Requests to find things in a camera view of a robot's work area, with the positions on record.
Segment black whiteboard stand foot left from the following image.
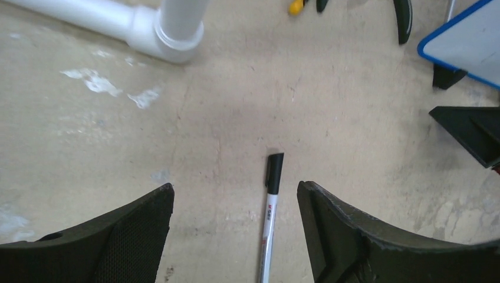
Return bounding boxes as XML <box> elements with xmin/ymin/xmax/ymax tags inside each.
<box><xmin>432</xmin><ymin>64</ymin><xmax>468</xmax><ymax>90</ymax></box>

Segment yellow black handled pliers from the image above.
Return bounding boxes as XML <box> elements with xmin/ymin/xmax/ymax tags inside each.
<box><xmin>288</xmin><ymin>0</ymin><xmax>308</xmax><ymax>16</ymax></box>

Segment white marker pen black cap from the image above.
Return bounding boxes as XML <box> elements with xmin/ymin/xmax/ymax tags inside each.
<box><xmin>256</xmin><ymin>152</ymin><xmax>285</xmax><ymax>283</ymax></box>

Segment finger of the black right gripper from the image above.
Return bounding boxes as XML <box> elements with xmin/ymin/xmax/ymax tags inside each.
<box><xmin>429</xmin><ymin>106</ymin><xmax>499</xmax><ymax>169</ymax></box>

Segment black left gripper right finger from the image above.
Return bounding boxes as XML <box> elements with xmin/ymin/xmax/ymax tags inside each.
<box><xmin>297</xmin><ymin>181</ymin><xmax>499</xmax><ymax>282</ymax></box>

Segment white PVC pipe frame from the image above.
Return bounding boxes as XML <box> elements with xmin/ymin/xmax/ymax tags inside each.
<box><xmin>9</xmin><ymin>0</ymin><xmax>208</xmax><ymax>64</ymax></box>

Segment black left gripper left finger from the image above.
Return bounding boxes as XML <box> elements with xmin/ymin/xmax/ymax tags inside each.
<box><xmin>1</xmin><ymin>183</ymin><xmax>175</xmax><ymax>282</ymax></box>

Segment blue framed whiteboard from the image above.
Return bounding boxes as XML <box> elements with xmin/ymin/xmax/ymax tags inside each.
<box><xmin>417</xmin><ymin>1</ymin><xmax>499</xmax><ymax>89</ymax></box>

